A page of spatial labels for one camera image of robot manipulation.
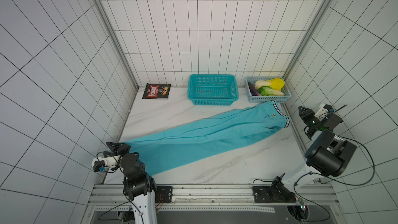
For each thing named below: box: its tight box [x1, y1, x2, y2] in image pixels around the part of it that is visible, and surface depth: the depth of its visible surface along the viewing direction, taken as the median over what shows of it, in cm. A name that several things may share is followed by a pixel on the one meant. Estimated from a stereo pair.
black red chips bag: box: [141, 82, 172, 100], surface depth 120 cm
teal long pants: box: [121, 100, 290, 176], surface depth 91 cm
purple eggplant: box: [247, 81, 262, 96], surface depth 116 cm
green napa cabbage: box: [257, 85, 285, 97], surface depth 109 cm
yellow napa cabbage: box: [254, 77, 286, 91], surface depth 115 cm
